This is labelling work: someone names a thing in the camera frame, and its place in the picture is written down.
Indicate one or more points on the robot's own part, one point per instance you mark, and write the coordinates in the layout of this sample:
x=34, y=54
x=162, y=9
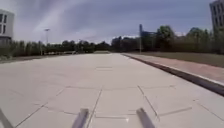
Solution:
x=81, y=119
x=145, y=119

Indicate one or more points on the grey tall building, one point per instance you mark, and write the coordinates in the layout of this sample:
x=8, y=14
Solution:
x=218, y=13

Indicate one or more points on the reddish-brown paved strip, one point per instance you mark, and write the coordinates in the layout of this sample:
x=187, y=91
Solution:
x=200, y=68

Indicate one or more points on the lamp pole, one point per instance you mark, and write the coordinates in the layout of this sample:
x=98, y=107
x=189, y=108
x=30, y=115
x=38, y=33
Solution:
x=46, y=30

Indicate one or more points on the dark kerb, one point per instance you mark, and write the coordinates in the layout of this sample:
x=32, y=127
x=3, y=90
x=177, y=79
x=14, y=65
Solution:
x=196, y=79

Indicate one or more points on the grass strip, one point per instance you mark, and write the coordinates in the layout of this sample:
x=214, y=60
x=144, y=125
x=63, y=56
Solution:
x=200, y=57

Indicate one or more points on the white building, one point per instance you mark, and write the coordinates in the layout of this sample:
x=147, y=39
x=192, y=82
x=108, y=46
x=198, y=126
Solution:
x=6, y=23

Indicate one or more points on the row of trees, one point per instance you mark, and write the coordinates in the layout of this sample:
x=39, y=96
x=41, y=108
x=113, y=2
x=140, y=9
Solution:
x=166, y=40

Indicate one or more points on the pale stone slab plaza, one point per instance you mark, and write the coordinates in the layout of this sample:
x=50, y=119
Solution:
x=110, y=73

